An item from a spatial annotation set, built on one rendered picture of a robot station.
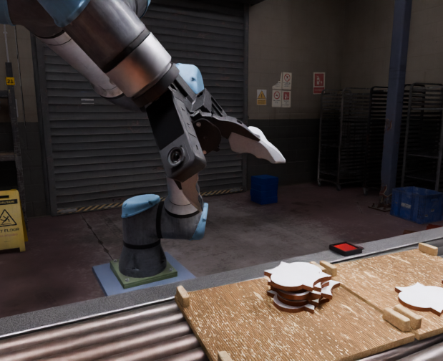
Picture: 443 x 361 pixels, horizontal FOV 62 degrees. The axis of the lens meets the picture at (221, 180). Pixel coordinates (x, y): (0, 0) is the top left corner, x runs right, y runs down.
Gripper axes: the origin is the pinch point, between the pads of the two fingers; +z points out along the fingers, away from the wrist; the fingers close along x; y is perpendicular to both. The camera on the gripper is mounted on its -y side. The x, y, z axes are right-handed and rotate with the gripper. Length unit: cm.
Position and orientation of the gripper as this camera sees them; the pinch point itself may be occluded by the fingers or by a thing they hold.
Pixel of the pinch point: (242, 191)
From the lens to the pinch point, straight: 54.2
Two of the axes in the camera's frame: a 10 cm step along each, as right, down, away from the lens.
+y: 0.1, -5.8, 8.2
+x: -8.0, 4.8, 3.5
